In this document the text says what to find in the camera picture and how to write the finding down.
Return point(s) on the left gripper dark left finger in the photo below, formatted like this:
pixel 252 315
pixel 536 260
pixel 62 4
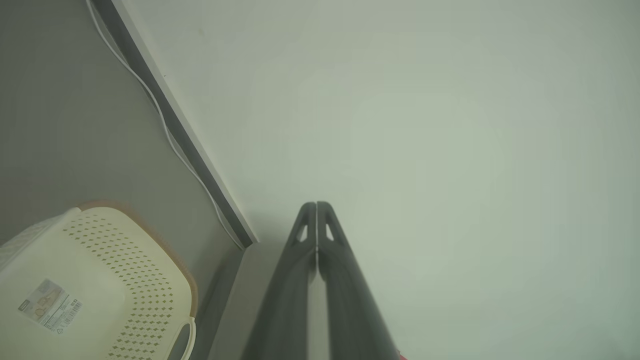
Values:
pixel 285 310

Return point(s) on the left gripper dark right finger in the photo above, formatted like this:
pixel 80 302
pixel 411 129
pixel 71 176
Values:
pixel 350 310

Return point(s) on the red jersey with number print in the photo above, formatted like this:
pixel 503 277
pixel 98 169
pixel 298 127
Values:
pixel 401 356

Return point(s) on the cream perforated laundry basket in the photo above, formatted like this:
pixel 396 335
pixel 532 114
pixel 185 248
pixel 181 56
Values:
pixel 100 280

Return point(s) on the black wall baseboard strip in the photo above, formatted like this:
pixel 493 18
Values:
pixel 175 117

